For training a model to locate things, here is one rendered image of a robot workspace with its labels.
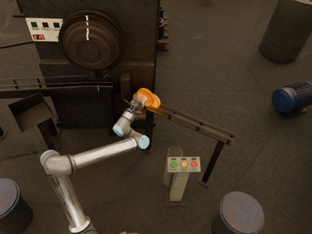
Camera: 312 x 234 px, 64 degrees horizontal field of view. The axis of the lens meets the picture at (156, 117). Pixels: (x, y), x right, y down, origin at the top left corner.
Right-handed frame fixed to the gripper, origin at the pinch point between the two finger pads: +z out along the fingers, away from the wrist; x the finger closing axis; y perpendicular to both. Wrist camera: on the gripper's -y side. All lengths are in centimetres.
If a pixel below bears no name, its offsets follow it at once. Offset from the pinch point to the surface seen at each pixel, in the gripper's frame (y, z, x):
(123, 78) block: -7.4, 8.2, 29.0
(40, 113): -11, -52, 72
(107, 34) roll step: 36, 13, 35
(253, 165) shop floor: -96, 28, -99
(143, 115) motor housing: -34.5, -2.9, 5.8
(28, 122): -8, -64, 73
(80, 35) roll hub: 42, -1, 46
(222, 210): -32, -39, -87
